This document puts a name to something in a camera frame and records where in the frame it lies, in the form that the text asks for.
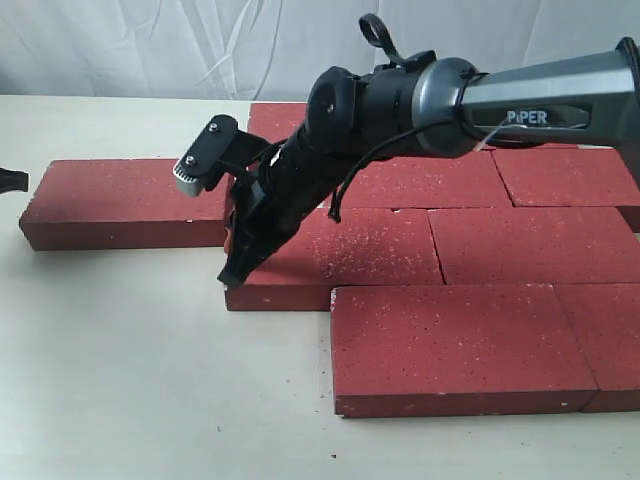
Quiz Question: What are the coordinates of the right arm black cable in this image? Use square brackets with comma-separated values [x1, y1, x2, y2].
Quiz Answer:
[327, 13, 516, 224]

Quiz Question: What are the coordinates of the white backdrop cloth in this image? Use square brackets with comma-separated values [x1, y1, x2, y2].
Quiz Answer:
[1, 1, 639, 101]

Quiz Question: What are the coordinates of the red brick bottom stack left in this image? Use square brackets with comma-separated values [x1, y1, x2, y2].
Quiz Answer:
[247, 102, 306, 143]

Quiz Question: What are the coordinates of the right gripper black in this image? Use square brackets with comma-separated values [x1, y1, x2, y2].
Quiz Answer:
[217, 127, 350, 288]

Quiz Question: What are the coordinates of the red brick third row right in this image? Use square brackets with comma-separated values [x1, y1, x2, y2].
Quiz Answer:
[428, 207, 639, 284]

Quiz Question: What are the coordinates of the red brick right middle row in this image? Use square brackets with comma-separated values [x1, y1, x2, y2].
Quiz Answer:
[492, 148, 639, 233]

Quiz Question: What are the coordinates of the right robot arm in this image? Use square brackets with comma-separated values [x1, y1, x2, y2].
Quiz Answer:
[219, 37, 639, 287]

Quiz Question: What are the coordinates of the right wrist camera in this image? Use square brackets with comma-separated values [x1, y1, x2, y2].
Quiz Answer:
[173, 114, 271, 197]

